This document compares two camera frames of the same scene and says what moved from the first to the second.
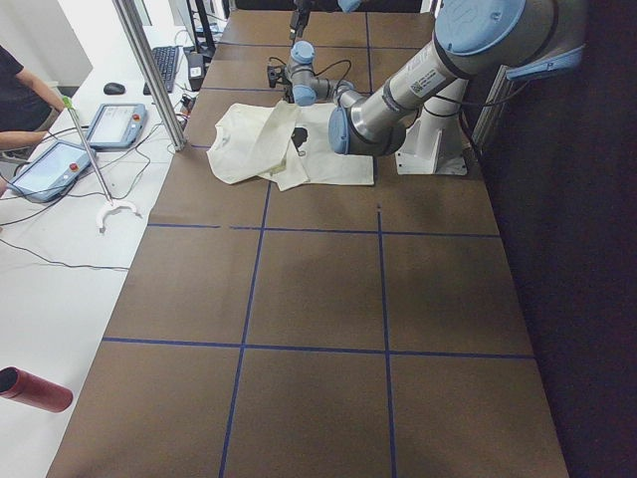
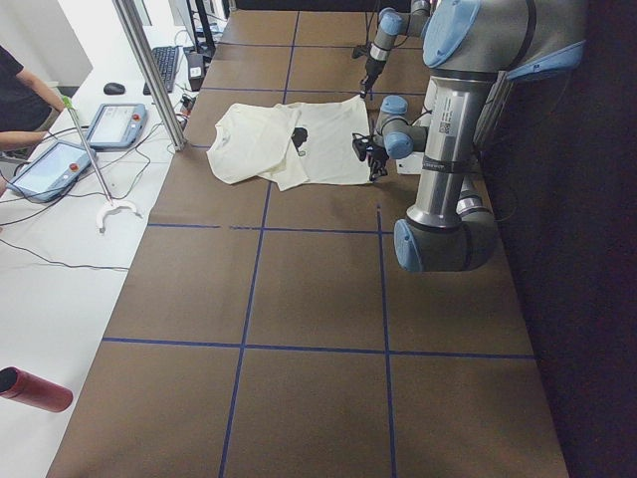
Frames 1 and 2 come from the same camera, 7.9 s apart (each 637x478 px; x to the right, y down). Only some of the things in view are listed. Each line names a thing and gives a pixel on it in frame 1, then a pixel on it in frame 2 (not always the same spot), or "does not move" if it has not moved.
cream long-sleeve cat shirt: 284,141 does not move
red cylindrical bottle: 16,383 does not move
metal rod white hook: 68,103 does not move
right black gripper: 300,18 -> 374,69
